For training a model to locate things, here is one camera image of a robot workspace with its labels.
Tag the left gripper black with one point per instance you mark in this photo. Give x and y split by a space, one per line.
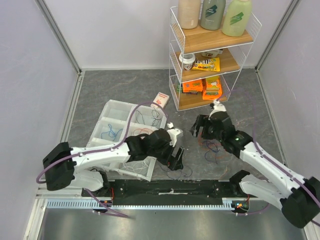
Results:
174 163

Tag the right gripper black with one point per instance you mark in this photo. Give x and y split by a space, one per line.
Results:
206 128

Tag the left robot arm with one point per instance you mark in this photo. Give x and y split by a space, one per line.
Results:
67 166

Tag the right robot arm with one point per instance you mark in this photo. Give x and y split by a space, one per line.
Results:
297 197

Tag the orange box stack right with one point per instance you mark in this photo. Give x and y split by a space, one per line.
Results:
212 88

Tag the orange box left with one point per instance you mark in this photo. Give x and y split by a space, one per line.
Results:
193 86

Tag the small white pink box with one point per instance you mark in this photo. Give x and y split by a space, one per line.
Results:
161 99

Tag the yellow candy bag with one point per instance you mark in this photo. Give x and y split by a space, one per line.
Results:
210 64

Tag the white compartment tray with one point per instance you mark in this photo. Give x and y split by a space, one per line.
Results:
121 121

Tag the white paper cup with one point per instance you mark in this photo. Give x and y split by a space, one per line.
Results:
187 60

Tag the white yoghurt cup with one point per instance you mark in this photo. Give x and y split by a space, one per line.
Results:
212 53

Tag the grey-green bottle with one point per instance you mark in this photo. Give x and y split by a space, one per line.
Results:
212 14

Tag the light green bottle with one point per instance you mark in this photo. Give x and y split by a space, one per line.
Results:
236 17

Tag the beige bottle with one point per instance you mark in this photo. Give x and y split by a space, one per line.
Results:
188 13

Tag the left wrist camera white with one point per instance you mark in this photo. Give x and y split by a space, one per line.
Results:
174 133

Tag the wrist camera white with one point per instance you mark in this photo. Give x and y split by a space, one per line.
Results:
218 109
174 133

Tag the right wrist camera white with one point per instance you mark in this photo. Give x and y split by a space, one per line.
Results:
218 109

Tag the white wire shelf rack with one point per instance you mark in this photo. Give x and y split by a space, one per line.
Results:
200 59

